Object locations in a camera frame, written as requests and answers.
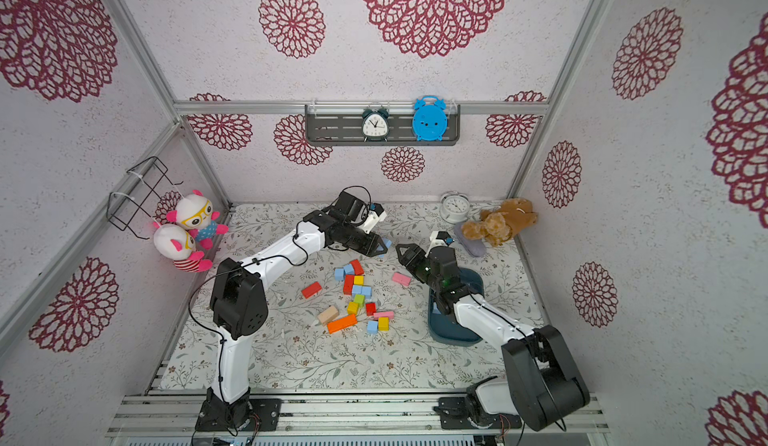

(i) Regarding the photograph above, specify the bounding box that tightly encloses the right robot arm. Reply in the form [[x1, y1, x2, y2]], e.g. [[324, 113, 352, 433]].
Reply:
[[396, 243, 591, 431]]

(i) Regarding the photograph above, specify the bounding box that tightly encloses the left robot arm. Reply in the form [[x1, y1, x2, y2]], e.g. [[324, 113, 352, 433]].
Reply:
[[209, 189, 388, 409]]

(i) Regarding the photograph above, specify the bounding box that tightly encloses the grey fabric glasses case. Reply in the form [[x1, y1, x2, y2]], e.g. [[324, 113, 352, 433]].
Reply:
[[453, 223, 487, 258]]

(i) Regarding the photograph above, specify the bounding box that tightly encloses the long red block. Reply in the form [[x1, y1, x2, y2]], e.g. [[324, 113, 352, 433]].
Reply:
[[350, 260, 364, 276]]

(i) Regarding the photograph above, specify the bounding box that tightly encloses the dark teal plastic tray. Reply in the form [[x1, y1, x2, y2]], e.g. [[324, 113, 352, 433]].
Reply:
[[427, 267, 486, 347]]

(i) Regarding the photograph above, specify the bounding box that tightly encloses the long pink block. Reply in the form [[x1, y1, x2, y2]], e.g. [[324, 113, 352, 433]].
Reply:
[[372, 311, 395, 320]]

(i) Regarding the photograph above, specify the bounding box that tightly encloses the brown teddy bear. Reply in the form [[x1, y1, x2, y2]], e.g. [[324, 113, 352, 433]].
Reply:
[[461, 198, 538, 247]]

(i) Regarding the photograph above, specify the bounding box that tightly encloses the red block left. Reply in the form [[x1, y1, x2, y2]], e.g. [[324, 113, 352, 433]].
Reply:
[[301, 282, 322, 299]]

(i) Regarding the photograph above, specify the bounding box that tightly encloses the natural wood long block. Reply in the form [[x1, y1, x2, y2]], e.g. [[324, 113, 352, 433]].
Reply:
[[317, 306, 339, 325]]

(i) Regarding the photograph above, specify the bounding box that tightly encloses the long orange block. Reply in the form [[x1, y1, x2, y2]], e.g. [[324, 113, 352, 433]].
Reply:
[[327, 314, 358, 334]]

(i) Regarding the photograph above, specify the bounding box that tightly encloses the dark green alarm clock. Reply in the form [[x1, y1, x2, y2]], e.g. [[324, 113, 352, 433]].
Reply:
[[362, 108, 390, 142]]

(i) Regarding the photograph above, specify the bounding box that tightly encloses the blue alarm clock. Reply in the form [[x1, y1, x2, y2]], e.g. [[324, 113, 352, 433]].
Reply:
[[412, 96, 448, 141]]

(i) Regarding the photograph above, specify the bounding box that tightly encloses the white plush with glasses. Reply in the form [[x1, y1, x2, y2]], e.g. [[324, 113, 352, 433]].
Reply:
[[166, 190, 229, 250]]

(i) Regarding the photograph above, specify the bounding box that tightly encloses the white pink plush toy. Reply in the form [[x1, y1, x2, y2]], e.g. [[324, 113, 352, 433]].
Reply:
[[152, 222, 213, 273]]

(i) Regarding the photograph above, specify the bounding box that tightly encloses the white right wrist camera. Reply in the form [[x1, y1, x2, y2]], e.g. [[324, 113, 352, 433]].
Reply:
[[429, 231, 454, 249]]

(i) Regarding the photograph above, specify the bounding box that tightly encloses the grey wall shelf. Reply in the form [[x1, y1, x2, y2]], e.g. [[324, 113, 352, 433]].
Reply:
[[304, 104, 461, 147]]

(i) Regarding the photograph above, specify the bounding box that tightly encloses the black wire basket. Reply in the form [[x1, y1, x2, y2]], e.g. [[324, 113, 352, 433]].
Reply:
[[105, 156, 183, 240]]

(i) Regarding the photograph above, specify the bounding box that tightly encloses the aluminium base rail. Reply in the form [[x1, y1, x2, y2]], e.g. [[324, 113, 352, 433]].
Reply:
[[104, 388, 610, 438]]

